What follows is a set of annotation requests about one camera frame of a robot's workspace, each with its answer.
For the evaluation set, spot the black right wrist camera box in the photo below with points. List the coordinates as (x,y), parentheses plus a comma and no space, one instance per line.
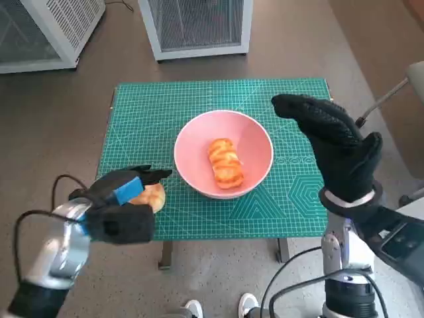
(397,242)

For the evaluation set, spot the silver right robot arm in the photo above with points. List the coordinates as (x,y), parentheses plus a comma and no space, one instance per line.
(334,245)

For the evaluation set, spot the dark table leg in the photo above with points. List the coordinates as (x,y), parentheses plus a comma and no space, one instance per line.
(284,250)
(165,255)

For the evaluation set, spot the pink bowl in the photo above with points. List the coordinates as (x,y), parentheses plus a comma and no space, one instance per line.
(195,149)

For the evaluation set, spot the round toy bread bun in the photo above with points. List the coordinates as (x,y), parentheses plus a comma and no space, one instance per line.
(154,198)

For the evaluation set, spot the long striped toy bread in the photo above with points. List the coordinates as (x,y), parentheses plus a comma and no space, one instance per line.
(225,162)

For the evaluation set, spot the white mesh cabinet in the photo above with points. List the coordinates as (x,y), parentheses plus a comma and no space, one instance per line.
(198,49)

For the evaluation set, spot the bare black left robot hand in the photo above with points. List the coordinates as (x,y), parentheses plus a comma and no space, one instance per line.
(106,187)

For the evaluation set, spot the green cutting mat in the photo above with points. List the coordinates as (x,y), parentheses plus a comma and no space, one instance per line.
(212,99)

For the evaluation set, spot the white cabinet with slotted side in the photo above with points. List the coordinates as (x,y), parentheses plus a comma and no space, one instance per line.
(66,26)

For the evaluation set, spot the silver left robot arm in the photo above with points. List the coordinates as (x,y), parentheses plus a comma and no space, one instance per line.
(59,245)

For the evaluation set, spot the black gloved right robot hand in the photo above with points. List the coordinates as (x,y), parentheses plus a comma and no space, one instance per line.
(344,155)

